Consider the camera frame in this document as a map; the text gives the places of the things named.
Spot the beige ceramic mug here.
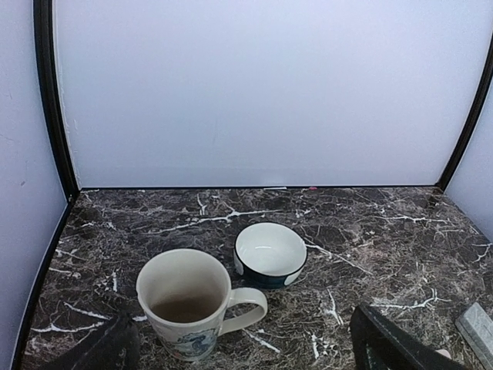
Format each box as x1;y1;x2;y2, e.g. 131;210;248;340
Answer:
136;249;268;362

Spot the pink glasses case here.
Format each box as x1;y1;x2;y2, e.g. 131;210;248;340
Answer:
437;349;451;359

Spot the black frame left post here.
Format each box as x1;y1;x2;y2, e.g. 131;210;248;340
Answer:
32;0;79;203

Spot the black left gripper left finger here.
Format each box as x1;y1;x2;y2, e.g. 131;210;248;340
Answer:
39;313;140;369

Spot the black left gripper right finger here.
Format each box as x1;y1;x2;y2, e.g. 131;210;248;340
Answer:
350;304;465;370

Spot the black frame right post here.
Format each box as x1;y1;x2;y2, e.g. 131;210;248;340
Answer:
434;37;493;193

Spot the grey case teal lining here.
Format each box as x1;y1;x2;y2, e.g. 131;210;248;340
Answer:
455;302;492;369

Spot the black frame post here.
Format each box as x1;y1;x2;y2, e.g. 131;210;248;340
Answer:
32;0;79;203
434;37;493;193

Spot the white bowl dark exterior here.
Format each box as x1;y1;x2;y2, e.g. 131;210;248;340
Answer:
233;223;307;289

